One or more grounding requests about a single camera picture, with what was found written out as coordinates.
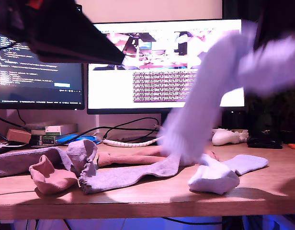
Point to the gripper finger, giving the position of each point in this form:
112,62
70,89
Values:
78,58
281,19
66,28

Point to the white ribbed sock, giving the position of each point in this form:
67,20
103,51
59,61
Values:
209,178
205,95

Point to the pink sock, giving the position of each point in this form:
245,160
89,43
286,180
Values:
56,183
128,158

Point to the grey frilled cuff sock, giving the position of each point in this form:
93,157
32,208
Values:
128,175
18,160

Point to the bright screen black monitor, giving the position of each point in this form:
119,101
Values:
114,91

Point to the dark code screen monitor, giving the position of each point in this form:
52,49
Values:
30,79

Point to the pale grey flat box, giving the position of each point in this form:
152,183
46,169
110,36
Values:
69,129

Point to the white and green box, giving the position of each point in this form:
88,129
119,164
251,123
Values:
53,130

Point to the blue plastic bag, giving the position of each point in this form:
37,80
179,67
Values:
73,139

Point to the green printed small box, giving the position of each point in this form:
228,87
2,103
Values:
48,141

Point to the green leafy houseplant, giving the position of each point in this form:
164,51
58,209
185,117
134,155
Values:
276,112

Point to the small cardboard box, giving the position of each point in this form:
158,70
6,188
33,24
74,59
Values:
18,136

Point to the black keyboard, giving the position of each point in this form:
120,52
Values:
3,149

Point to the black pouch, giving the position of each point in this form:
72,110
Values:
264,143

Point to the small orange object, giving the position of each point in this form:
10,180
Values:
294,146

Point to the white game controller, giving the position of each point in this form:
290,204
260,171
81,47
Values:
224,137

